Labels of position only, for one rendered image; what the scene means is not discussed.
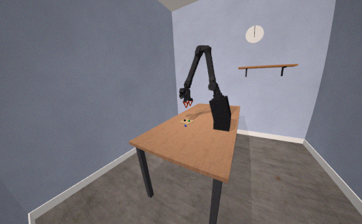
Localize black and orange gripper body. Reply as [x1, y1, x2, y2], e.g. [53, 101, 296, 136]
[183, 94, 193, 102]

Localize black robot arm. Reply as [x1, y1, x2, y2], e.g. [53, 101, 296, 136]
[179, 45, 224, 100]

